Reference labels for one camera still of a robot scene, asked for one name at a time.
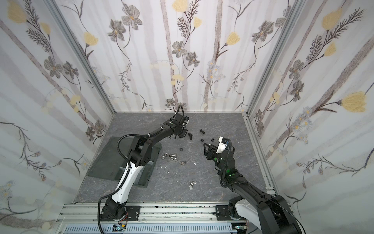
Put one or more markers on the silver hex nut cluster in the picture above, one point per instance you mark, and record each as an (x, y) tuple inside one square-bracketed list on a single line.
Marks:
[(172, 157)]

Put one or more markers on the silver wing nut near rail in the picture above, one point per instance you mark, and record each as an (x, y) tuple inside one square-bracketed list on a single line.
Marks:
[(192, 184)]

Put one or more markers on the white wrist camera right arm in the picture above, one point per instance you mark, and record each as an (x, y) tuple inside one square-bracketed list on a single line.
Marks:
[(224, 144)]

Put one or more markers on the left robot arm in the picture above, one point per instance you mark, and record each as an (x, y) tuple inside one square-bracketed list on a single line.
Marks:
[(112, 207)]

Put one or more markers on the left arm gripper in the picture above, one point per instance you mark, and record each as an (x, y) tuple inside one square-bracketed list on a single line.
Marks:
[(185, 133)]

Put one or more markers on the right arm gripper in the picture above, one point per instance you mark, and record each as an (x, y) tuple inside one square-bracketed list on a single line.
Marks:
[(211, 150)]

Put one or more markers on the green compartment organizer box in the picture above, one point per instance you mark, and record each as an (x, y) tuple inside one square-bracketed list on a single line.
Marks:
[(109, 162)]

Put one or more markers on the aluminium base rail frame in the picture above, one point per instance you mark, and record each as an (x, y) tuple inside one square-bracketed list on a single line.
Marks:
[(149, 212)]

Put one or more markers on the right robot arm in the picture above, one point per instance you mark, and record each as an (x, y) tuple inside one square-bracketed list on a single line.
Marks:
[(271, 214)]

